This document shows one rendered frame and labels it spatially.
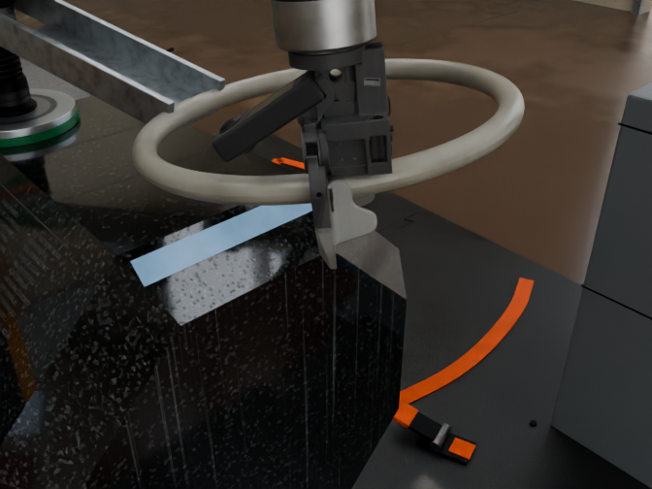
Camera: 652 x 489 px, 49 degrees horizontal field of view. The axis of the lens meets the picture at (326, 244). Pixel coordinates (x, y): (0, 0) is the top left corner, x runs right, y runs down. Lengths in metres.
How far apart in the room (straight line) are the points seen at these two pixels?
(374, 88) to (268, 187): 0.14
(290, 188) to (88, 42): 0.64
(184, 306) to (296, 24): 0.45
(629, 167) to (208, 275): 0.84
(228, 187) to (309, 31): 0.19
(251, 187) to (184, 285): 0.28
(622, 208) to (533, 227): 1.19
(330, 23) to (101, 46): 0.68
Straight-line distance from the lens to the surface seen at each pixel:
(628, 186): 1.47
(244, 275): 0.99
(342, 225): 0.68
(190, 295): 0.96
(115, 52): 1.22
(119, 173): 1.16
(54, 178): 1.18
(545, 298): 2.27
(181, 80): 1.13
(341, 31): 0.62
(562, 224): 2.71
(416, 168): 0.71
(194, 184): 0.75
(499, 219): 2.68
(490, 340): 2.06
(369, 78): 0.65
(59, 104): 1.40
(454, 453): 1.73
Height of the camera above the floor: 1.29
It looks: 32 degrees down
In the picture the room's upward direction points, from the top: straight up
